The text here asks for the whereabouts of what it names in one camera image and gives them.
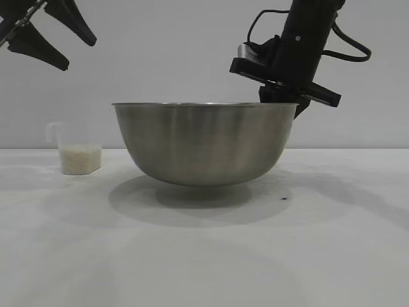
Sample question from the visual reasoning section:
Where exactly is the clear plastic measuring cup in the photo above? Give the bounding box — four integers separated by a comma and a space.
45, 121, 104, 176

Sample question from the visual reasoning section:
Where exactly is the stainless steel mixing bowl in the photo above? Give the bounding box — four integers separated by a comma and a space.
111, 101, 300, 188

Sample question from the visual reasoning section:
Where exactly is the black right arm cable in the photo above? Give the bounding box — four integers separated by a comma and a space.
321, 0, 373, 61

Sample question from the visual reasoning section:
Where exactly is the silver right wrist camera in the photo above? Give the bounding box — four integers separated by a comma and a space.
236, 35, 284, 70

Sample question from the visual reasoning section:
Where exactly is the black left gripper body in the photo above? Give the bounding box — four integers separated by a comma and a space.
0, 0, 49, 49

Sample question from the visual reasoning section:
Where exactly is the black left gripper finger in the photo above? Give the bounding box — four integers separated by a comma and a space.
6, 20, 70, 72
43, 0, 98, 47

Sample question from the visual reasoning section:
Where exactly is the black right camera cable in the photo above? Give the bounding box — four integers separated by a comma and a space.
246, 8, 291, 44

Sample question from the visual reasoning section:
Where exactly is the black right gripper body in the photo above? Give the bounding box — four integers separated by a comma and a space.
229, 0, 343, 107

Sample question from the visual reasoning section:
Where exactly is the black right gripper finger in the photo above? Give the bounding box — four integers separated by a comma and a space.
258, 84, 300, 104
293, 95, 311, 120

